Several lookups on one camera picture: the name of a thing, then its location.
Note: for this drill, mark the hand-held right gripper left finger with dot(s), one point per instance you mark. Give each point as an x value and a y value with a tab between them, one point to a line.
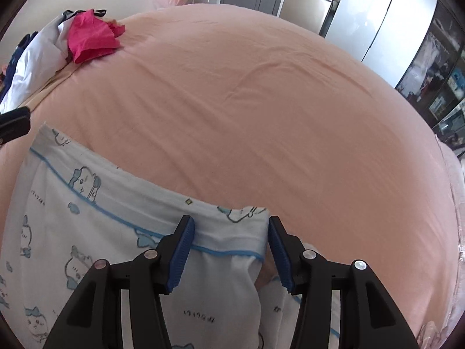
181	254

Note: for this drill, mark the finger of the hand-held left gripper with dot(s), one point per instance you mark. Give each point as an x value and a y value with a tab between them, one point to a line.
16	125

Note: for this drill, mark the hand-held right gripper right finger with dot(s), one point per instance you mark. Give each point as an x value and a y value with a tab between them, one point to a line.
281	258

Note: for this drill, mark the white blue-print pajama top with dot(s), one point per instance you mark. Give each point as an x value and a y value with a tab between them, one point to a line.
90	207

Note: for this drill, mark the pile of unfolded clothes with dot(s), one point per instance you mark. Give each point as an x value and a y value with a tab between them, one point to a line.
32	65

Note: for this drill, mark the cream garment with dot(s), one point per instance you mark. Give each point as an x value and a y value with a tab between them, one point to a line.
51	89

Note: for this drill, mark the navy white-striped garment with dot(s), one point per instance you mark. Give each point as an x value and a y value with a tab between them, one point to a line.
21	49

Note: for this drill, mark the magenta garment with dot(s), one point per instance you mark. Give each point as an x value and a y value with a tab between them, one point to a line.
90	36

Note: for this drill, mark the bed with pink sheet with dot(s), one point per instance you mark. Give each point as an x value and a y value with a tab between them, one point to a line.
254	116

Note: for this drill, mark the pink bouquet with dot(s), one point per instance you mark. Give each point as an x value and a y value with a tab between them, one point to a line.
170	0

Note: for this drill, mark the black glass-door cabinet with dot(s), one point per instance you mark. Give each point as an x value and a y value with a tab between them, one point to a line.
436	72

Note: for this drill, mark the white wardrobe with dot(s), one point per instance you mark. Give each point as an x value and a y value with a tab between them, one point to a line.
381	25

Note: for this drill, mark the silver fridge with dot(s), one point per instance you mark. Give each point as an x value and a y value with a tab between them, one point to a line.
305	0

